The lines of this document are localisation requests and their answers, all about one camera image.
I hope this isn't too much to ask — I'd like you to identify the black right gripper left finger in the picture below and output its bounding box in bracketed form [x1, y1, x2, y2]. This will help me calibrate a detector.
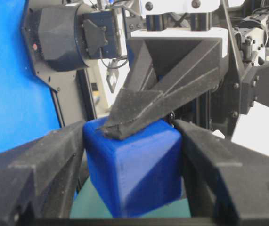
[0, 121, 85, 226]

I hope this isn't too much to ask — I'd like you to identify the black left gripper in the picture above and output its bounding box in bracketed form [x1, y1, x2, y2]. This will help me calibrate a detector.
[102, 0, 243, 140]

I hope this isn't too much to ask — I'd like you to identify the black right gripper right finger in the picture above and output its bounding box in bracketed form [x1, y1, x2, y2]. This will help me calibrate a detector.
[174, 120, 269, 226]

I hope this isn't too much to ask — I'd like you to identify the blue block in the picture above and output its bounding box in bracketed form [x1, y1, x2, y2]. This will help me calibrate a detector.
[83, 118, 183, 218]

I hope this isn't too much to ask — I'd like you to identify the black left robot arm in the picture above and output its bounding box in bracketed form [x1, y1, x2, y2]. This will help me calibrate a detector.
[101, 0, 269, 140]

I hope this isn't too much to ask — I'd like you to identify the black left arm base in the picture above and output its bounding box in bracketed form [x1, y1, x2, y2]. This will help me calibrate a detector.
[21, 0, 123, 127]

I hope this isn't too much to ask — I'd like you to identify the blue table cloth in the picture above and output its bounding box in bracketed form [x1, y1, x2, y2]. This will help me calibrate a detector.
[0, 0, 59, 153]

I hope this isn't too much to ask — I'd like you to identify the thin black cable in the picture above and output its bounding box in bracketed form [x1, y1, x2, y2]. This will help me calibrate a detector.
[99, 51, 128, 70]

